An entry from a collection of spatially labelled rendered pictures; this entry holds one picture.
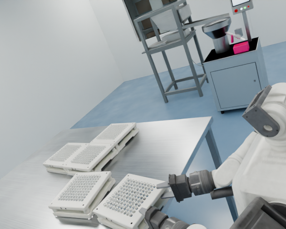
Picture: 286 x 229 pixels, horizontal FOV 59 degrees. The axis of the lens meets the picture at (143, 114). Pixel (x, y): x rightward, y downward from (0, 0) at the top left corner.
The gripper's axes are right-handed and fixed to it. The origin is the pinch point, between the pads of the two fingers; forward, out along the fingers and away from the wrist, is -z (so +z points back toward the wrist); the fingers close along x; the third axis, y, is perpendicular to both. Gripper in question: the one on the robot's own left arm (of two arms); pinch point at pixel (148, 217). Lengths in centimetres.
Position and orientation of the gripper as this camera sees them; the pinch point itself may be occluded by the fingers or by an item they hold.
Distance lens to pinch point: 100.5
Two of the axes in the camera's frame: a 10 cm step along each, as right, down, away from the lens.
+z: 6.3, 0.6, -7.7
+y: 6.8, -5.1, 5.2
